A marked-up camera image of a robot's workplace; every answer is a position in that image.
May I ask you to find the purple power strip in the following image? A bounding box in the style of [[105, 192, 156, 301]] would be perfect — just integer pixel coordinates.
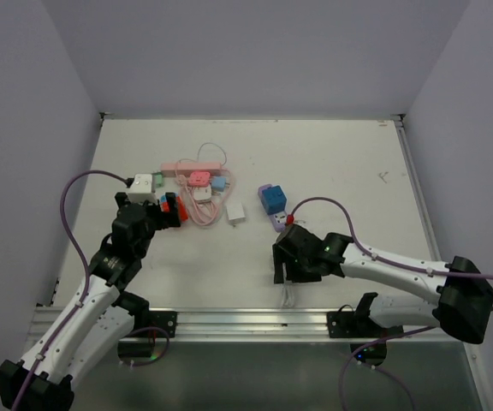
[[258, 184, 288, 233]]

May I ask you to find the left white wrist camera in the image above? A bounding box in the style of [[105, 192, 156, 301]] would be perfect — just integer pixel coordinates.
[[126, 173, 157, 203]]

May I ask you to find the pink power strip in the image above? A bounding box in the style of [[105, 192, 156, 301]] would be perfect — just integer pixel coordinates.
[[160, 161, 223, 177]]

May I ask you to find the white usb charger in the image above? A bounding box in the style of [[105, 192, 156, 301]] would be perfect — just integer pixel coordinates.
[[226, 202, 247, 226]]

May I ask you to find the pink power strip cord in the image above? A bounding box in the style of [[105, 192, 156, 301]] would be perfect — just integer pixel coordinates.
[[177, 167, 235, 228]]

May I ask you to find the red cube adapter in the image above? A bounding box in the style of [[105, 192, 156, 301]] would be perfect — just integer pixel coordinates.
[[160, 195, 188, 223]]

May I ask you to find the thin pink charger cable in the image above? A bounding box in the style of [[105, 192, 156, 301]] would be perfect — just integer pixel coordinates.
[[175, 142, 227, 181]]

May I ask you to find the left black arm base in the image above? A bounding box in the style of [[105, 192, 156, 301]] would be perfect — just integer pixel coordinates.
[[117, 311, 177, 368]]

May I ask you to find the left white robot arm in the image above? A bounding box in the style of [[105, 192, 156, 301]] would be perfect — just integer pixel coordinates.
[[0, 193, 181, 410]]

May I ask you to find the white plug adapter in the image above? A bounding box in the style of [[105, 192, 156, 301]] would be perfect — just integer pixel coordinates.
[[192, 186, 212, 203]]

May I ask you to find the pink plug adapter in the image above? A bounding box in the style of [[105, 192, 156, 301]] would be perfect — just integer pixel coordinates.
[[187, 170, 211, 188]]

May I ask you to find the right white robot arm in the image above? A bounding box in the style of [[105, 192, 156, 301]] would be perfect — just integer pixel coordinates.
[[272, 223, 493, 344]]

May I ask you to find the blue cube adapter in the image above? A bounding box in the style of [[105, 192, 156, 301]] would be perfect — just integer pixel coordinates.
[[259, 186, 287, 215]]

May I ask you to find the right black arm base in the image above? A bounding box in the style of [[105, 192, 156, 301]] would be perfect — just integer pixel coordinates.
[[326, 292, 404, 367]]

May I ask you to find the green plug adapter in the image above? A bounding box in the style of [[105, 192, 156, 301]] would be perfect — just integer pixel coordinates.
[[152, 172, 164, 188]]

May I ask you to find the light blue plug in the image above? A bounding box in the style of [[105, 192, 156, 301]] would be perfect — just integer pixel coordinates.
[[211, 176, 229, 193]]

